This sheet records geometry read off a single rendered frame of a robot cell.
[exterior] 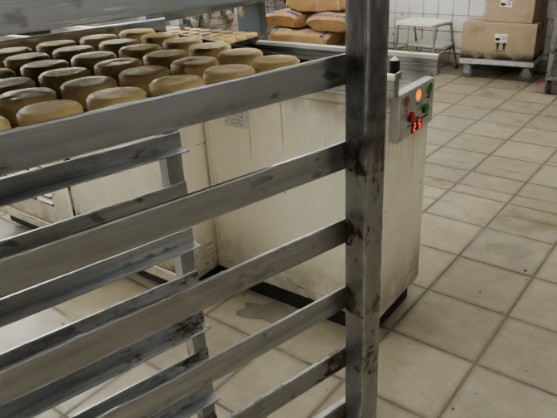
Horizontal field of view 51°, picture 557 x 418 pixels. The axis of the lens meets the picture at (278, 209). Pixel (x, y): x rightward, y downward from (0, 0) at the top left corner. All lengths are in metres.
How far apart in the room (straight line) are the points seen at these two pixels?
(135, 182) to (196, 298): 1.62
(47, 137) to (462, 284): 2.05
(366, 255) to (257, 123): 1.29
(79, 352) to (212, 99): 0.24
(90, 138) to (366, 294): 0.37
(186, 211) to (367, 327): 0.29
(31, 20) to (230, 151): 1.62
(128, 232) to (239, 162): 1.53
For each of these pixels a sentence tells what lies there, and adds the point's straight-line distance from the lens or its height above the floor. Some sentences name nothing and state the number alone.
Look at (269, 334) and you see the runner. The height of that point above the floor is 0.88.
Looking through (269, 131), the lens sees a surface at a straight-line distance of 1.87.
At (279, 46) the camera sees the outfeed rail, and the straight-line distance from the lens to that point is 2.15.
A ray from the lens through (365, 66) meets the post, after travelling 0.57.
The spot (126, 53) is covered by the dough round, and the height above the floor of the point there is 1.15.
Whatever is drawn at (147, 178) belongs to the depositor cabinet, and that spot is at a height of 0.50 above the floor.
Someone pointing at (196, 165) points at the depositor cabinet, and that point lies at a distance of 2.08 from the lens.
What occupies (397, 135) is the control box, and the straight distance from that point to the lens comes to 1.69.
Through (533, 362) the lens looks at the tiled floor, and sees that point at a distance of 2.05.
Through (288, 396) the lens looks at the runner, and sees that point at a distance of 0.71.
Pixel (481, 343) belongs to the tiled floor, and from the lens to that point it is 2.08.
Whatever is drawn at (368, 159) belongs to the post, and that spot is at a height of 1.05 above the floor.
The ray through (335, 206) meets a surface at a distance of 1.82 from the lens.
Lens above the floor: 1.27
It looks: 26 degrees down
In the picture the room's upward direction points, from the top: 3 degrees counter-clockwise
